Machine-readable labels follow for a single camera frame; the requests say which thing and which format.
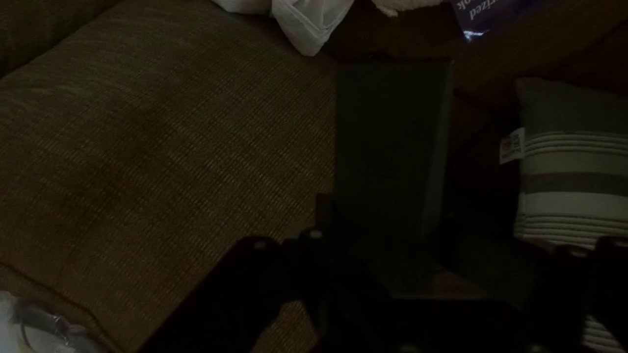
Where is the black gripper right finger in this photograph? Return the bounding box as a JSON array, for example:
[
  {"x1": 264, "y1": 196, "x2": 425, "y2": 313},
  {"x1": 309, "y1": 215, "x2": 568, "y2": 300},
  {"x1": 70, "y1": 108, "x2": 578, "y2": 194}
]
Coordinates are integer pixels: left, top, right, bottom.
[{"x1": 523, "y1": 233, "x2": 628, "y2": 353}]

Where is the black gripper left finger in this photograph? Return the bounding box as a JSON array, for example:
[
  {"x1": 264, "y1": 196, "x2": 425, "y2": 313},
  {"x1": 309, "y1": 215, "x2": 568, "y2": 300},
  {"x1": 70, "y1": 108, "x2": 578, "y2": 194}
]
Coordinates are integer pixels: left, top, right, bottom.
[{"x1": 140, "y1": 192, "x2": 395, "y2": 353}]

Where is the brown sofa back cushion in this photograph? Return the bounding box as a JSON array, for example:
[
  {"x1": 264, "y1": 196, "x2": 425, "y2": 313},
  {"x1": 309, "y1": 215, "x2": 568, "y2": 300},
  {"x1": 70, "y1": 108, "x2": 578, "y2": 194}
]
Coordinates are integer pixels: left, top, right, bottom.
[
  {"x1": 0, "y1": 0, "x2": 125, "y2": 80},
  {"x1": 0, "y1": 0, "x2": 342, "y2": 353}
]

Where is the grey striped pillow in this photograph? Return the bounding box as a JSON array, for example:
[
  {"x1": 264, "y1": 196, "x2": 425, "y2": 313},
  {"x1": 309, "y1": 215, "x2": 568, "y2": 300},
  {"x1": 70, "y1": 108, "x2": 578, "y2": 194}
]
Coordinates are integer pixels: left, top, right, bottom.
[{"x1": 499, "y1": 74, "x2": 628, "y2": 353}]

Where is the white crumpled cloth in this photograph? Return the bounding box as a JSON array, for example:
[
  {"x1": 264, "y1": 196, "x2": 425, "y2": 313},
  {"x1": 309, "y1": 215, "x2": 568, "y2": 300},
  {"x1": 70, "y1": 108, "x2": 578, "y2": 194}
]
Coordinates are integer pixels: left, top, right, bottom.
[{"x1": 213, "y1": 0, "x2": 358, "y2": 59}]

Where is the small white paper wad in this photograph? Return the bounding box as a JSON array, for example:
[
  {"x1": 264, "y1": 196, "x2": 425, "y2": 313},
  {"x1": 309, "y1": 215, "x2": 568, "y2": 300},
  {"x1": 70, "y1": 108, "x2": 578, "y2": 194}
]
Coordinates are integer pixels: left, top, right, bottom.
[{"x1": 372, "y1": 0, "x2": 450, "y2": 19}]

